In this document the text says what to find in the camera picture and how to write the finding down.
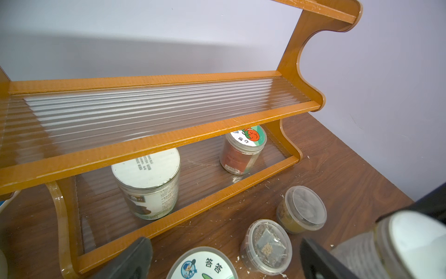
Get mimosa leaf label seed jar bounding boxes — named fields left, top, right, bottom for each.
left=167, top=246, right=239, bottom=279

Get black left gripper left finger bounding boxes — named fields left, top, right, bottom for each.
left=91, top=237, right=153, bottom=279

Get white lid green label jar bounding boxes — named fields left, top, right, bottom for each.
left=331, top=210, right=446, bottom=279

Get small clear tub brown contents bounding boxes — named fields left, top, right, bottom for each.
left=276, top=186, right=328, bottom=234

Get small clear tub red contents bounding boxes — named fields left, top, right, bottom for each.
left=240, top=219, right=293, bottom=276

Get white lid jar bottom shelf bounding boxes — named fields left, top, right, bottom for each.
left=111, top=148, right=181, bottom=221

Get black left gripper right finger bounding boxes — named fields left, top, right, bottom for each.
left=300, top=238, right=358, bottom=279

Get wooden three-tier shelf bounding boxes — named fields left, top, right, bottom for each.
left=1, top=1, right=363, bottom=279

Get tomato label seed jar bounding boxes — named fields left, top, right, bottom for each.
left=220, top=125, right=267, bottom=175

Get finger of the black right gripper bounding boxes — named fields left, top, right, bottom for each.
left=375, top=183, right=446, bottom=224

